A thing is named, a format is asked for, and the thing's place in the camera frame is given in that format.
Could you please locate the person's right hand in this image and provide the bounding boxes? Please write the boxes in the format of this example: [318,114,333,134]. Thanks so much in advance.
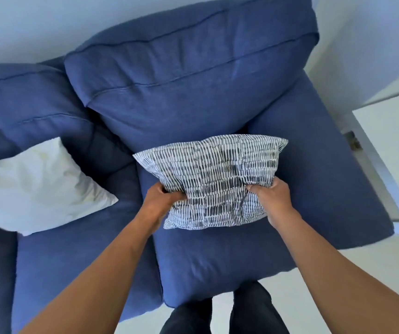
[247,177,302,229]

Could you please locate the person's left hand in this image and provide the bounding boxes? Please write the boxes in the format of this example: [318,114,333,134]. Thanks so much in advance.
[140,182,189,235]

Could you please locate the person's right forearm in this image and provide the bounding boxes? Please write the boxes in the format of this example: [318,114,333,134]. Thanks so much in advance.
[272,209,399,334]

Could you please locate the plain white pillow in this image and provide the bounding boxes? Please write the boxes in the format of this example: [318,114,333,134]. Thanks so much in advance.
[0,137,119,237]

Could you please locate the person's left forearm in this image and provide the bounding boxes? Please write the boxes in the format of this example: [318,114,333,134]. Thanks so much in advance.
[19,214,159,334]

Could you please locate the person's right leg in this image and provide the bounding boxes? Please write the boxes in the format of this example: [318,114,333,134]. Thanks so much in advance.
[229,281,290,334]

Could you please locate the metal door hinge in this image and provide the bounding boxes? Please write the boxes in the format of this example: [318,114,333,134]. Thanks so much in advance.
[344,130,362,150]

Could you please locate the person's left leg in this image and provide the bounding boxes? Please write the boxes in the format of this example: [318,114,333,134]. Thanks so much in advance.
[159,298,214,334]

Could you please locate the blue fabric sofa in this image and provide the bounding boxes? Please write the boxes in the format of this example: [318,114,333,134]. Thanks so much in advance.
[0,55,395,334]

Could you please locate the person's leg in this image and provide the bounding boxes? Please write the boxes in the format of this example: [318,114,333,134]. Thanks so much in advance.
[229,281,290,334]
[159,298,214,334]

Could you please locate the white door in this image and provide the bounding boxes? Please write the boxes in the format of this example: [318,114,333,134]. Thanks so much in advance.
[338,88,399,237]

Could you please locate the large blue sofa back cushion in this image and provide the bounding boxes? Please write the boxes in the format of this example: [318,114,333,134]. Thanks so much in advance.
[64,0,320,154]

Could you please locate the blue white patterned pillow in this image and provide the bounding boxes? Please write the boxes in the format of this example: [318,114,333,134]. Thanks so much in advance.
[133,134,289,231]

